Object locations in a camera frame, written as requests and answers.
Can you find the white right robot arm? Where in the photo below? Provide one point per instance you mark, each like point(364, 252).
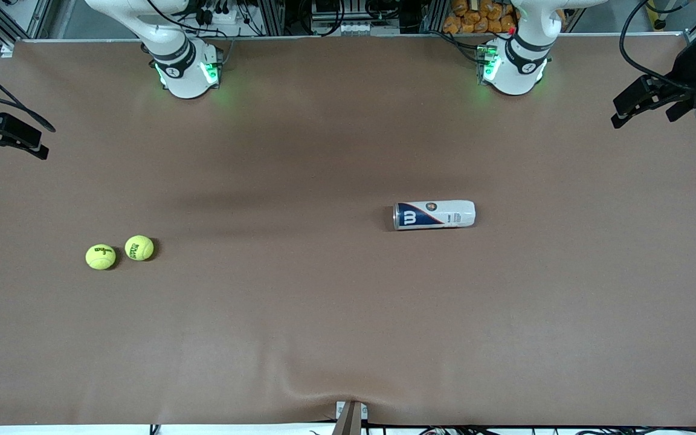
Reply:
point(185, 78)

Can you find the pile of orange items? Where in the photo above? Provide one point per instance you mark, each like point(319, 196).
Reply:
point(475, 18)

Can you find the yellow pole with black foot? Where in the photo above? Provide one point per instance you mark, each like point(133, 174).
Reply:
point(656, 15)

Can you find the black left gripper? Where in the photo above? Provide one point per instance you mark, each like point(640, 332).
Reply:
point(688, 75)

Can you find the white terminal strip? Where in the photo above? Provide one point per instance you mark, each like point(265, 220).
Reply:
point(360, 28)

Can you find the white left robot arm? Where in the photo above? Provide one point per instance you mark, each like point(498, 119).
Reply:
point(514, 72)

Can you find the blue white tennis ball can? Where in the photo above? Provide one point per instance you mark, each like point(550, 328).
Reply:
point(432, 215)

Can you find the white power strip with plugs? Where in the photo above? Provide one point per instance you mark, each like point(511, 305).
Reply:
point(215, 15)

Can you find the yellow tennis ball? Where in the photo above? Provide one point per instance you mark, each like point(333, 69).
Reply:
point(139, 248)
point(101, 257)

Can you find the silver aluminium frame post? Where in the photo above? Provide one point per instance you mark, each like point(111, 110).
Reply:
point(270, 15)
point(432, 15)

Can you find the brown table cover mat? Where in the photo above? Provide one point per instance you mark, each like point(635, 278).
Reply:
point(348, 332)

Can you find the black electronics box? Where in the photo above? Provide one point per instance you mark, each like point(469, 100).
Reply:
point(348, 11)

